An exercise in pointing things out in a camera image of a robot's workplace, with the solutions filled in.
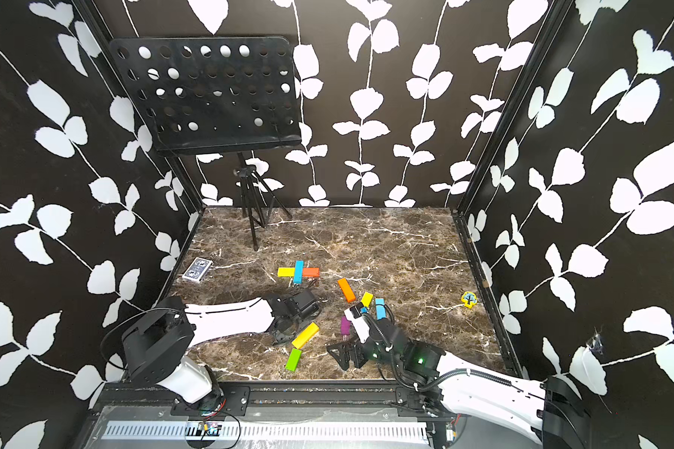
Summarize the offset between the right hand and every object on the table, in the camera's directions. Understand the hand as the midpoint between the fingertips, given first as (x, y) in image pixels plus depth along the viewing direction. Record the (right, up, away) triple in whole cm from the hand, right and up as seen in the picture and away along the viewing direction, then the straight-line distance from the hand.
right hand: (337, 340), depth 74 cm
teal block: (-15, +15, +26) cm, 34 cm away
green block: (-13, -8, +6) cm, 16 cm away
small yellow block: (+10, +7, +19) cm, 22 cm away
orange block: (+3, +9, +21) cm, 24 cm away
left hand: (-10, 0, +13) cm, 16 cm away
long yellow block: (-11, -2, +8) cm, 13 cm away
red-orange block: (-9, +15, +27) cm, 32 cm away
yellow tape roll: (+44, +7, +19) cm, 49 cm away
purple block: (+2, -1, +14) cm, 14 cm away
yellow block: (-20, +15, +26) cm, 36 cm away
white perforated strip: (-19, -22, -4) cm, 29 cm away
